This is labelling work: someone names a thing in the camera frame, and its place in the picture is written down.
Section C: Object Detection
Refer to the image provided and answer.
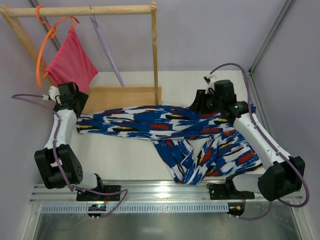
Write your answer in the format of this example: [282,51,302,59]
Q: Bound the blue patterned trousers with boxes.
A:
[76,105,263,185]

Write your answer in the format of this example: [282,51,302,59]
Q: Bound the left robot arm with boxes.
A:
[34,82,104,195]

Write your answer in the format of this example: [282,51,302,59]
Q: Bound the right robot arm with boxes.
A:
[190,80,305,202]

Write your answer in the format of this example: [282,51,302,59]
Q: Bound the orange plastic hanger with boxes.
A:
[35,5,80,88]

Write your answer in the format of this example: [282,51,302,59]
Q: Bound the lilac plastic hanger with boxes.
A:
[89,6,125,88]

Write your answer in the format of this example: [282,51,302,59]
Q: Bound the wooden clothes rack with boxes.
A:
[0,1,162,113]

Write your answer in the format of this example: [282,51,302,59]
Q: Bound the pink cloth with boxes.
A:
[46,28,98,93]

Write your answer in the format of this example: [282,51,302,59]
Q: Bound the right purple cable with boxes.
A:
[203,62,311,221]

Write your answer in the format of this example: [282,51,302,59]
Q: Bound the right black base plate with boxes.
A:
[206,183,255,200]

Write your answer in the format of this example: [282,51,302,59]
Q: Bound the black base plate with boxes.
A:
[76,185,121,202]
[206,183,255,200]

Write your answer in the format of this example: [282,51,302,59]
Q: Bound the aluminium mounting rail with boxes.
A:
[28,178,305,205]

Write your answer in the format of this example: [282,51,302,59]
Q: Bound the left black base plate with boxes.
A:
[76,185,121,202]

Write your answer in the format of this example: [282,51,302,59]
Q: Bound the aluminium corner frame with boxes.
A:
[248,0,297,125]

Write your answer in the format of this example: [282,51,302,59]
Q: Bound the slotted cable duct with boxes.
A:
[41,202,229,214]

